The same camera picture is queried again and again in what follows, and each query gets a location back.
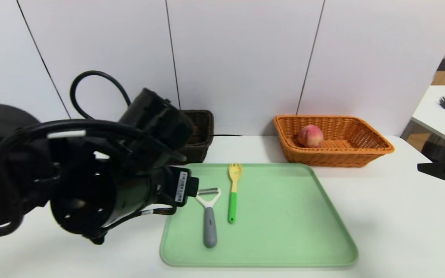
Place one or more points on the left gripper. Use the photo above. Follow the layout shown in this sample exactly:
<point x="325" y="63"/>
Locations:
<point x="182" y="186"/>

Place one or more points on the red yellow peach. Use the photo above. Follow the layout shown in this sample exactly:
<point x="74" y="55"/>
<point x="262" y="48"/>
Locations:
<point x="310" y="136"/>

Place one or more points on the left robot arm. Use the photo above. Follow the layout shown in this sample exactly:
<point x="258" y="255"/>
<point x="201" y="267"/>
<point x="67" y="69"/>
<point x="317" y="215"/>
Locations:
<point x="91" y="193"/>

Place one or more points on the dark brown wicker basket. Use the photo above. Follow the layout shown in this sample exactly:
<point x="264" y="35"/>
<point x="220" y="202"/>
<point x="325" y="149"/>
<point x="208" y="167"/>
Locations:
<point x="205" y="143"/>

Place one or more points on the orange wicker basket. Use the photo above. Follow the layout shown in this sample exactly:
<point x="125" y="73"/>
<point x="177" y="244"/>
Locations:
<point x="334" y="158"/>

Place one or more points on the white side table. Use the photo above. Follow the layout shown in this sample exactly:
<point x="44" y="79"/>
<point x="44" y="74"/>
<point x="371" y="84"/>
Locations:
<point x="439" y="116"/>

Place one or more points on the light green plastic tray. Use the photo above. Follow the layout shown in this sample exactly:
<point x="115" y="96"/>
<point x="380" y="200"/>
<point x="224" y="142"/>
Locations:
<point x="284" y="231"/>

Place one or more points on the small black panel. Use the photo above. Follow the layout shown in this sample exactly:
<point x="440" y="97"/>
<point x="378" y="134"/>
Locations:
<point x="443" y="65"/>

